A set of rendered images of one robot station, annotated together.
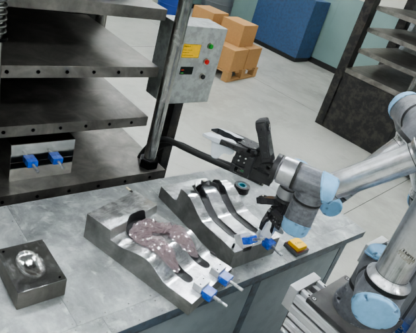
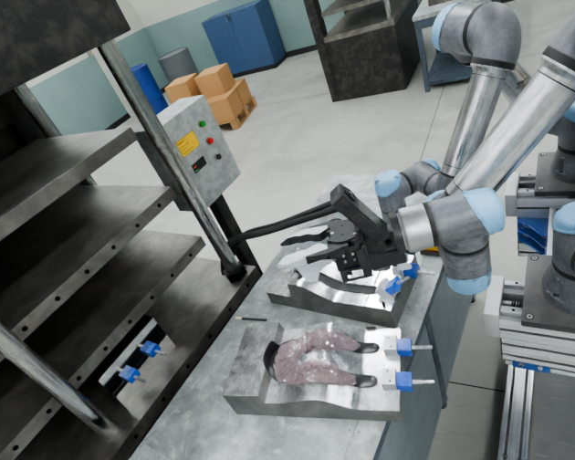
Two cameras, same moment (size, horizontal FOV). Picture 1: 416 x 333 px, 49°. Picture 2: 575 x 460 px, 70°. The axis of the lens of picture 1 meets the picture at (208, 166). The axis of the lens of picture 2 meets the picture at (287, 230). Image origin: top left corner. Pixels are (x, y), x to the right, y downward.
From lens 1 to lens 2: 0.54 m
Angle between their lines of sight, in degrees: 6
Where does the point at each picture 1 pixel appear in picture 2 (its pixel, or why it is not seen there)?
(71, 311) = not seen: outside the picture
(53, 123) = (119, 324)
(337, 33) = (290, 16)
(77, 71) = (97, 261)
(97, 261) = (269, 433)
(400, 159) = (548, 99)
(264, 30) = (234, 62)
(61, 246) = (224, 445)
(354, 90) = (344, 51)
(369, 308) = not seen: outside the picture
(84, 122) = (148, 296)
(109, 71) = (128, 232)
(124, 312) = not seen: outside the picture
